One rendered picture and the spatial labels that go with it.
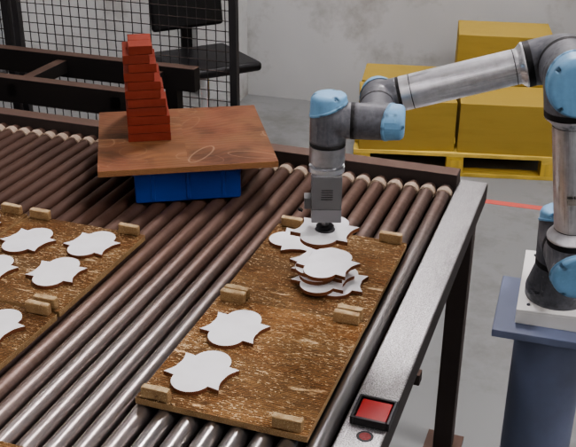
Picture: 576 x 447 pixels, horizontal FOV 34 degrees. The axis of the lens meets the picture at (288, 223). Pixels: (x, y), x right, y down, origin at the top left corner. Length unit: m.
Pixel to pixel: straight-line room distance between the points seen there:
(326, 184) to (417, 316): 0.41
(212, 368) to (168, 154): 0.94
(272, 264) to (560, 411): 0.78
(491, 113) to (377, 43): 1.30
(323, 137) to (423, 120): 3.31
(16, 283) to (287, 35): 4.34
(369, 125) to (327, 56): 4.46
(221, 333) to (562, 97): 0.84
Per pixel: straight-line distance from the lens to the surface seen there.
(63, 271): 2.28
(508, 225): 4.76
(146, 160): 2.64
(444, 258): 2.39
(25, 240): 2.45
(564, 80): 1.84
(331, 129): 1.88
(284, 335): 2.00
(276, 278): 2.21
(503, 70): 1.99
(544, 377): 2.32
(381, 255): 2.33
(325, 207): 1.94
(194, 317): 2.11
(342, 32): 6.26
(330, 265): 2.17
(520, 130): 5.24
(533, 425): 2.40
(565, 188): 1.96
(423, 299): 2.20
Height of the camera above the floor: 2.01
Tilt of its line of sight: 26 degrees down
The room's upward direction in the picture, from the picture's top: straight up
